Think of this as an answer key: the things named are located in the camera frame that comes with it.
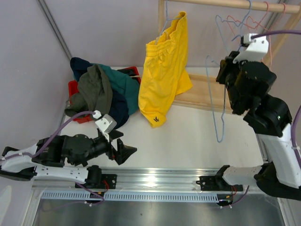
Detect pink hanger of teal shorts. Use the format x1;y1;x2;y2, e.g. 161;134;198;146
226;1;271;63

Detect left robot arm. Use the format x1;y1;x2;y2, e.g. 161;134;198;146
0;130;137;189

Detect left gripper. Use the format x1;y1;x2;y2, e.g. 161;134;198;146
73;129;137;167

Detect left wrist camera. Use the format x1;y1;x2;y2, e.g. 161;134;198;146
93;110;117;142

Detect olive green shorts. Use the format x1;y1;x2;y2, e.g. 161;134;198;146
64;65;113;117

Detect blue hanger of yellow shorts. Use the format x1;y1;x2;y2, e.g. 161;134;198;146
155;0;177;45

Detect yellow shorts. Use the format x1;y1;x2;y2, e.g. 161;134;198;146
138;11;192;128

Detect dark grey shorts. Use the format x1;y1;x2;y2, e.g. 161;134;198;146
118;67;138;77

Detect aluminium rail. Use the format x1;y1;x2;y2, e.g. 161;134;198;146
32;167;289;195

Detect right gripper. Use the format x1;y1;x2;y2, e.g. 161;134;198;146
215;51;254;112

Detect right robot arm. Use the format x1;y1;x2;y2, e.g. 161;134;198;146
117;51;301;201

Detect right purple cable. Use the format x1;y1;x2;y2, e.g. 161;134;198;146
211;30;301;210

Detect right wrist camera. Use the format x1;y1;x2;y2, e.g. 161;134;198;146
233;33;269;64

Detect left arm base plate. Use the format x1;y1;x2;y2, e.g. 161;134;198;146
82;173;117;189

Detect teal green shorts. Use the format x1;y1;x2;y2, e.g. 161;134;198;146
97;64;140;115

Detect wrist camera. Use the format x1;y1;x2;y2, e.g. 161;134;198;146
93;110;117;142
233;33;269;64

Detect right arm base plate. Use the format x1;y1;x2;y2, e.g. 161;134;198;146
196;176;243;192

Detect blue hanger of olive shorts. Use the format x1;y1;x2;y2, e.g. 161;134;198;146
206;34;245;144

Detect slotted cable duct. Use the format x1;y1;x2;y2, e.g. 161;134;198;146
41;190;219;203

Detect red plastic bin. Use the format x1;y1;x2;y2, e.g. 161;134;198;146
68;69;141;124

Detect navy blue shorts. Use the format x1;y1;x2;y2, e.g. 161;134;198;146
70;57;129;129

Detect blue hanger of navy shorts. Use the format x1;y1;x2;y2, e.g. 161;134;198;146
214;0;253;53

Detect wooden clothes rack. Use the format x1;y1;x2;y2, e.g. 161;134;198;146
157;0;301;113

